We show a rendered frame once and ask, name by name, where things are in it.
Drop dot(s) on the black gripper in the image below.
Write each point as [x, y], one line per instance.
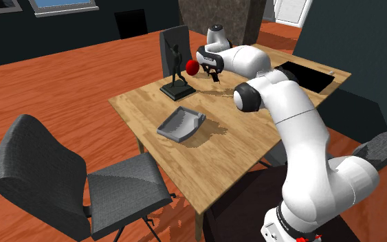
[212, 70]

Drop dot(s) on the white door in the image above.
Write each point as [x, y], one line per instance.
[292, 10]

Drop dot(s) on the dark robot stand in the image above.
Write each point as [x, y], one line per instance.
[243, 207]

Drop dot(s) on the wooden table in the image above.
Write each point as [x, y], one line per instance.
[220, 157]

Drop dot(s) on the grey office chair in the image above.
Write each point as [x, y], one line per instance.
[45, 174]
[174, 37]
[384, 144]

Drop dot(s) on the grey tray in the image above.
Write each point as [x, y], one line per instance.
[179, 125]

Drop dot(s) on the red ball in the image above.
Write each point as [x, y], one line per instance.
[192, 67]

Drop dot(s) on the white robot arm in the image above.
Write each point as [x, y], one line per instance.
[297, 134]

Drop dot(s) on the dark figure statue on base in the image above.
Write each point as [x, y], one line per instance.
[176, 67]

